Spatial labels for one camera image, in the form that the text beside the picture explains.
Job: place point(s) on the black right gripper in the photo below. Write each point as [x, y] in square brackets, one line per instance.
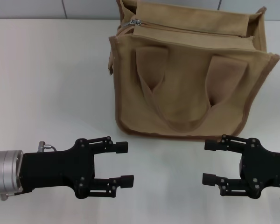
[261, 168]

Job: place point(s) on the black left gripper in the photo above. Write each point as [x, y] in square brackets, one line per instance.
[51, 169]

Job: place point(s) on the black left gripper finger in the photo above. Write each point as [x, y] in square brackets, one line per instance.
[126, 180]

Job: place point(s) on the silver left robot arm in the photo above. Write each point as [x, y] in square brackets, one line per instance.
[4, 173]

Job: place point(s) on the khaki canvas food bag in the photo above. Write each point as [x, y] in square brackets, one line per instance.
[184, 93]

